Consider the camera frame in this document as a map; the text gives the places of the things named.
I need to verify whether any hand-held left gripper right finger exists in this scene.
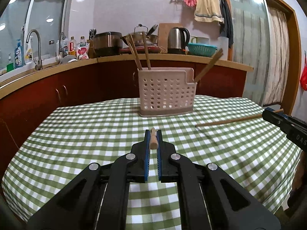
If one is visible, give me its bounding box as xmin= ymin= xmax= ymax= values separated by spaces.
xmin=156 ymin=129 xmax=281 ymax=230

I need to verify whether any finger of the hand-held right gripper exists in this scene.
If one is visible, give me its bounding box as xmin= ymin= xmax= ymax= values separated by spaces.
xmin=277 ymin=114 xmax=307 ymax=131
xmin=262 ymin=108 xmax=307 ymax=152

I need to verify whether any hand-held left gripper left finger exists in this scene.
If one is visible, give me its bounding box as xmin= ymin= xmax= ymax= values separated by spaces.
xmin=27 ymin=129 xmax=152 ymax=230

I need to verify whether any beige perforated utensil holder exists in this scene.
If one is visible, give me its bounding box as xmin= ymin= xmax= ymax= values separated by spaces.
xmin=138 ymin=67 xmax=197 ymax=118

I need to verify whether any red plastic bag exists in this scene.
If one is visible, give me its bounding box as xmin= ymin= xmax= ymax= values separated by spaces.
xmin=300 ymin=50 xmax=307 ymax=91

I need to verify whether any green checked tablecloth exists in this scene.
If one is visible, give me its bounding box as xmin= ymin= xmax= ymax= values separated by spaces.
xmin=1 ymin=95 xmax=303 ymax=230

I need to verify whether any striped grey curtain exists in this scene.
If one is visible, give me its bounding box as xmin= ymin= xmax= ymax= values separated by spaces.
xmin=228 ymin=0 xmax=289 ymax=107

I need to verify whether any white plastic container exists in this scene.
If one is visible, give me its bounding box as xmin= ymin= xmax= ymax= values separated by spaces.
xmin=218 ymin=36 xmax=229 ymax=61

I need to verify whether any teal plastic basket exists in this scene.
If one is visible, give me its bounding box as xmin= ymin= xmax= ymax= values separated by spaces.
xmin=187 ymin=43 xmax=218 ymax=57

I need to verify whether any red kitchen cabinet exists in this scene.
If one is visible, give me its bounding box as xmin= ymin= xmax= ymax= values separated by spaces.
xmin=0 ymin=61 xmax=247 ymax=173

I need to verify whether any white mug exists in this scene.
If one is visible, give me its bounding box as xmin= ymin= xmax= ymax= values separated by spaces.
xmin=191 ymin=36 xmax=209 ymax=45

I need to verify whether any dark hanging cloth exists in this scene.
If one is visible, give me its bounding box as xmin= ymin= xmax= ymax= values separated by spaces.
xmin=219 ymin=0 xmax=234 ymax=48

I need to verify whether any red stove base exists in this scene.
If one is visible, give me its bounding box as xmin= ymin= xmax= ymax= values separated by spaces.
xmin=120 ymin=46 xmax=166 ymax=54

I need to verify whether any steel electric kettle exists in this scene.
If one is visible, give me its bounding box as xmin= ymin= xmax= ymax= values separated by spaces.
xmin=167 ymin=27 xmax=190 ymax=54

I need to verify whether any metal wok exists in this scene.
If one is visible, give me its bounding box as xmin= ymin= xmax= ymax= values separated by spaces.
xmin=121 ymin=25 xmax=159 ymax=47

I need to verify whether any beige towel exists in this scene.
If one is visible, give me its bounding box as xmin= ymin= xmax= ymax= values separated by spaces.
xmin=194 ymin=0 xmax=224 ymax=24

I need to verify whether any wooden kitchen countertop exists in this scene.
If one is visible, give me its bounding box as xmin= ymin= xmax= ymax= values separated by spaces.
xmin=0 ymin=54 xmax=254 ymax=100

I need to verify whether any dark rice cooker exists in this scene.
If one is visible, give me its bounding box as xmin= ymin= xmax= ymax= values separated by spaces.
xmin=93 ymin=32 xmax=123 ymax=56

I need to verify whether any red and white pouch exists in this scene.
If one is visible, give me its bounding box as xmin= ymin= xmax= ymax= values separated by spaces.
xmin=76 ymin=47 xmax=90 ymax=60

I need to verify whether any steel teakettle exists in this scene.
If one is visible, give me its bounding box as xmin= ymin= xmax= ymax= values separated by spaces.
xmin=133 ymin=24 xmax=150 ymax=41

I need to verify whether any wooden cutting board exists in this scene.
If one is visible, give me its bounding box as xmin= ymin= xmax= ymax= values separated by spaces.
xmin=158 ymin=23 xmax=183 ymax=49

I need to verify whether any metal bowl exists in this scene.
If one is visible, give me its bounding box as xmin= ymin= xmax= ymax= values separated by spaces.
xmin=56 ymin=55 xmax=78 ymax=64

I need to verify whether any red label sauce bottle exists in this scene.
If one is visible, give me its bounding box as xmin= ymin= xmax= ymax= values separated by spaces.
xmin=69 ymin=37 xmax=77 ymax=55

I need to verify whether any small steel faucet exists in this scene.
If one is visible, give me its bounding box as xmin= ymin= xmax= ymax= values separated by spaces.
xmin=59 ymin=32 xmax=68 ymax=57

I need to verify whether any tall steel faucet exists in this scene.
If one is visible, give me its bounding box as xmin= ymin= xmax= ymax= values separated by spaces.
xmin=26 ymin=29 xmax=44 ymax=71

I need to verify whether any white spray bottle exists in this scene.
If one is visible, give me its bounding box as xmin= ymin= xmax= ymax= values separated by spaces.
xmin=25 ymin=36 xmax=34 ymax=64

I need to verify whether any blue detergent bottle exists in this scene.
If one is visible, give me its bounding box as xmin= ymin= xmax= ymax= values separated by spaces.
xmin=14 ymin=39 xmax=25 ymax=68

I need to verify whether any green soap bottle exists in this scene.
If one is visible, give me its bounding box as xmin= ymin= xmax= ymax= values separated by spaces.
xmin=6 ymin=53 xmax=14 ymax=72

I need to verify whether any sliding glass window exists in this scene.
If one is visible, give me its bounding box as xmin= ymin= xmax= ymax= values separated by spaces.
xmin=0 ymin=0 xmax=70 ymax=72

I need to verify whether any wooden door frame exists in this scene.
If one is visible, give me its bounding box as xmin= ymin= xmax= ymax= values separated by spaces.
xmin=220 ymin=0 xmax=301 ymax=115

